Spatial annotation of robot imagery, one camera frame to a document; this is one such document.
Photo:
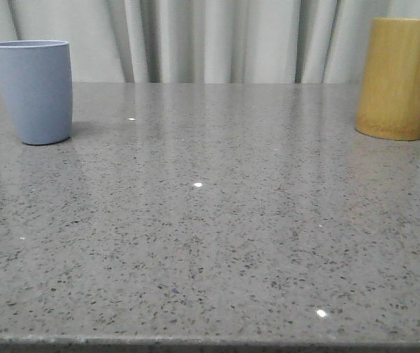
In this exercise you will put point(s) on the grey-white curtain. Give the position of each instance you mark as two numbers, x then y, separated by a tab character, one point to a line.
206	41

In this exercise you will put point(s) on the bamboo wooden cup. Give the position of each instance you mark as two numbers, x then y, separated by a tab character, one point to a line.
389	105

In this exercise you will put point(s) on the blue plastic cup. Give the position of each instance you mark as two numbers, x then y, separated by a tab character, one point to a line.
36	85

